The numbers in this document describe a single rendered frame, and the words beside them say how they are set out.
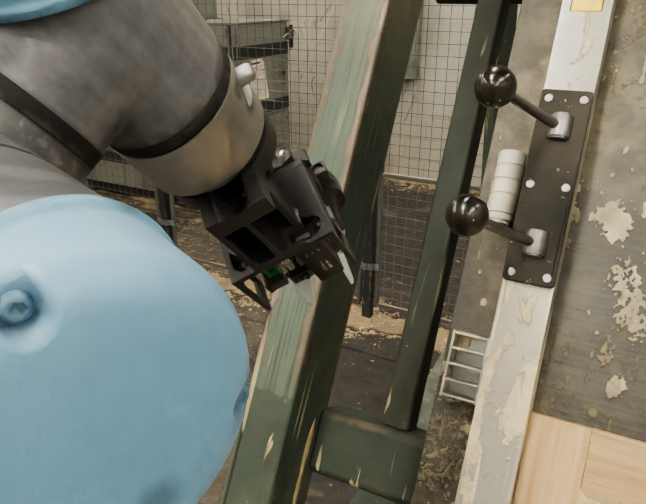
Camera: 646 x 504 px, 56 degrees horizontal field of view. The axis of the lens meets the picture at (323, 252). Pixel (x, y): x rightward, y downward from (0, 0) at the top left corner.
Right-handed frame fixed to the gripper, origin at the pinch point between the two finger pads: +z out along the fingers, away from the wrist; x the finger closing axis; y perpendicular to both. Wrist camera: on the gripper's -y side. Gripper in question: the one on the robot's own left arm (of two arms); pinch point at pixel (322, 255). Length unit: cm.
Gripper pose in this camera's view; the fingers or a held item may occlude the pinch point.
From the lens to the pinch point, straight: 51.9
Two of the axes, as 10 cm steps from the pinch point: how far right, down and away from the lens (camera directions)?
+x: 8.8, -4.6, -1.5
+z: 3.5, 4.0, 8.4
